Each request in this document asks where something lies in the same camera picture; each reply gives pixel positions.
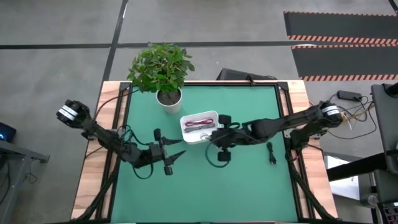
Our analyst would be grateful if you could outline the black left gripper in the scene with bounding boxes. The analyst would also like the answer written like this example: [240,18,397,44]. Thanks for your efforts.
[149,128,188,176]

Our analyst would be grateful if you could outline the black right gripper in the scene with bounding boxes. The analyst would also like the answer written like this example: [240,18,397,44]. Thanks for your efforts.
[208,114,251,163]

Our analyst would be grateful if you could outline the grey USB-C cable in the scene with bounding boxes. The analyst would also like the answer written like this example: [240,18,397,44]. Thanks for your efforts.
[183,123,216,134]

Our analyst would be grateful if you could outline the pink braided USB-C cable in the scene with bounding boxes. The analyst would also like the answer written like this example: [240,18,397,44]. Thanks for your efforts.
[185,118,215,127]

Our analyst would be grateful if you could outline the white plastic bin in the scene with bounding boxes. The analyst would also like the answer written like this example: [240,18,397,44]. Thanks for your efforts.
[179,110,223,145]

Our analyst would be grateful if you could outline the white plant pot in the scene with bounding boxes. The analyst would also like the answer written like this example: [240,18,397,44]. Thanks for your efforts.
[155,88,183,114]

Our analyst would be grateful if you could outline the green table mat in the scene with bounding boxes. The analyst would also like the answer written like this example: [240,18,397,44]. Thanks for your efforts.
[110,85,300,223]

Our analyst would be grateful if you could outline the green leafy plant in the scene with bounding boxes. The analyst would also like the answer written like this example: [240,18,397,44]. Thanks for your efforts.
[126,42,196,95]

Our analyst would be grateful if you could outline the wooden table board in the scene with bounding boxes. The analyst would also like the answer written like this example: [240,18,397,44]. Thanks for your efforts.
[70,80,340,220]

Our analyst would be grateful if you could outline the white floor board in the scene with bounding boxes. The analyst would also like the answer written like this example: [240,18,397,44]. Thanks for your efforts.
[323,154,361,200]

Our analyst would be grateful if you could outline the black power adapter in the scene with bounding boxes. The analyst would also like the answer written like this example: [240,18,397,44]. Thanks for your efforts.
[336,90,363,101]

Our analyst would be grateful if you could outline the black floor beam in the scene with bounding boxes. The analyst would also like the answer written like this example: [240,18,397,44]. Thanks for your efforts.
[325,151,392,182]

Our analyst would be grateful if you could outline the black mat orange hazard stripes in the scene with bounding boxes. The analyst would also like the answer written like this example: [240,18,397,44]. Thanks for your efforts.
[291,44,398,82]
[283,11,398,46]

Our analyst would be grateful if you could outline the grey side table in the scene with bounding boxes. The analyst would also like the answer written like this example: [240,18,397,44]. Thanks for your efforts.
[0,139,51,224]

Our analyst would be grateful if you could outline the black device blue light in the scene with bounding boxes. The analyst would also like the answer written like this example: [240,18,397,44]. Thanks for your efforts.
[0,121,17,144]

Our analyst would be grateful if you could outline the black right arm cable loop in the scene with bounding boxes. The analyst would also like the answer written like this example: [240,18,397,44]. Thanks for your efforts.
[205,141,231,169]

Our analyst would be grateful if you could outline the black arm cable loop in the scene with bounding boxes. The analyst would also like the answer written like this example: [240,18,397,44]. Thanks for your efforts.
[205,141,231,169]
[119,124,155,180]

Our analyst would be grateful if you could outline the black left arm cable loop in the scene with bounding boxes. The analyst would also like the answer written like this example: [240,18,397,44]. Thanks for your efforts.
[119,124,155,180]

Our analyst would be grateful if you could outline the black aluminium table frame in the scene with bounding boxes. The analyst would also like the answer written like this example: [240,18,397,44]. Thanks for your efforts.
[93,80,313,223]

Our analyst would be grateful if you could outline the black USB-C cable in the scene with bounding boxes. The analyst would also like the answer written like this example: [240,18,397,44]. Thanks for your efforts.
[266,141,278,166]

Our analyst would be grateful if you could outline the black cable conduit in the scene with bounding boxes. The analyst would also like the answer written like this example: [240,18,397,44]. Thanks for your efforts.
[72,149,123,223]
[285,146,340,223]

